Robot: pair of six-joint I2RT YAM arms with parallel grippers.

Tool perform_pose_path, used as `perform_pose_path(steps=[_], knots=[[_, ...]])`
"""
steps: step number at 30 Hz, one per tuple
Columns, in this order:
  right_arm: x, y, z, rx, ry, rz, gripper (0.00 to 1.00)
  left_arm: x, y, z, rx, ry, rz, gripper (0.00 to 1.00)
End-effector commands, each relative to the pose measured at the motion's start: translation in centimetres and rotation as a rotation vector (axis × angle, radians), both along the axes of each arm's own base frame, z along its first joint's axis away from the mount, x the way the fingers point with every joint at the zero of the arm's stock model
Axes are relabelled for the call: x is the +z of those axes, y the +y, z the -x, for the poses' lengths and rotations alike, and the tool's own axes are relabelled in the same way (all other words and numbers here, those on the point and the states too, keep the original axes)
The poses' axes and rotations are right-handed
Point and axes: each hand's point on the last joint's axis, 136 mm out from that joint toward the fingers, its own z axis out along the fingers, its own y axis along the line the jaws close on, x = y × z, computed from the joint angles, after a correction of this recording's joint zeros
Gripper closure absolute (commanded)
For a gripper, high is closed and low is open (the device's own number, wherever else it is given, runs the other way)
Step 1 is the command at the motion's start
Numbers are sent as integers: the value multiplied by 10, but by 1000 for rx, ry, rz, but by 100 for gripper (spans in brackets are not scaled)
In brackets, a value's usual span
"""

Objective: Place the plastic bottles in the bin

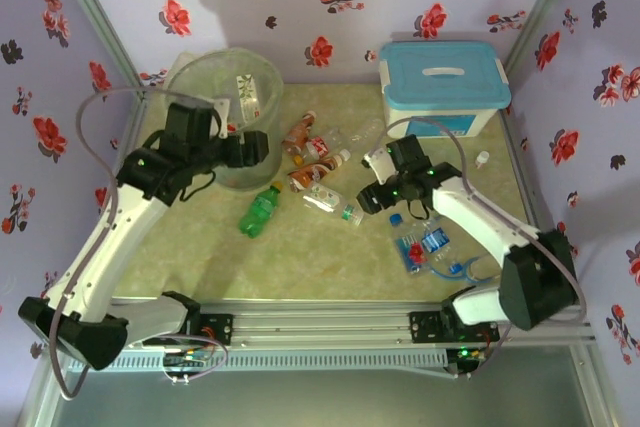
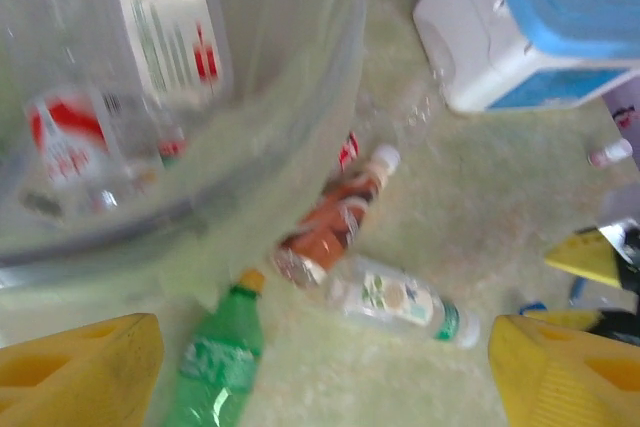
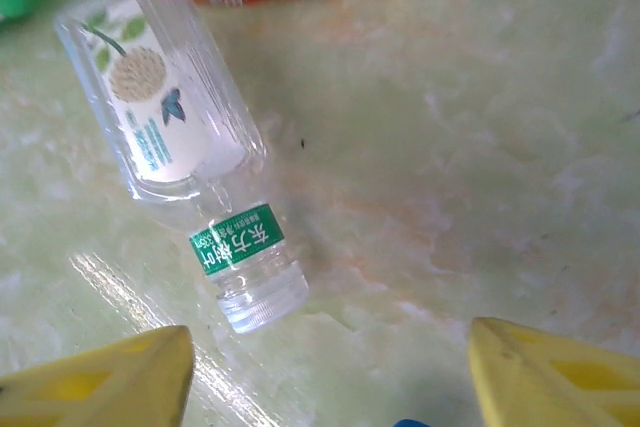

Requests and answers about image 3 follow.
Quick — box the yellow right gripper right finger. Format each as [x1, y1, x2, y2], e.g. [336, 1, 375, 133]
[467, 315, 640, 427]

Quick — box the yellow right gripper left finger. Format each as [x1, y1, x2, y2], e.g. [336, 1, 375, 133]
[0, 324, 196, 427]

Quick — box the small clear flower label bottle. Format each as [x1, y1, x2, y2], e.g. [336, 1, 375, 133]
[52, 0, 311, 337]

